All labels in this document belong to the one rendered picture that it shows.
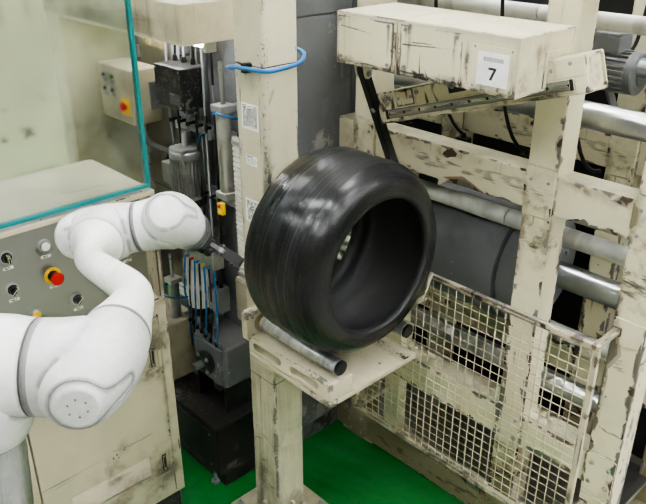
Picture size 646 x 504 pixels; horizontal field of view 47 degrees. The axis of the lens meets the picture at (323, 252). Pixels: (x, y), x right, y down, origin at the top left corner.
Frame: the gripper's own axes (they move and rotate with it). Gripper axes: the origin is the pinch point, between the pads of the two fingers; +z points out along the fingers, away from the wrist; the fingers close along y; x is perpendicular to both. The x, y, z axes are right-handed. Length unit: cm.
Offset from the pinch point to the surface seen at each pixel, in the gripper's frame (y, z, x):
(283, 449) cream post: 34, 89, -46
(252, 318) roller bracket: 9.1, 45.1, -11.4
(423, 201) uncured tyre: 36, 27, 41
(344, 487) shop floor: 60, 124, -51
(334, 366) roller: 38.4, 29.9, -10.2
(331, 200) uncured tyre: 18.2, 4.2, 25.1
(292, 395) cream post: 28, 80, -28
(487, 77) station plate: 36, -3, 69
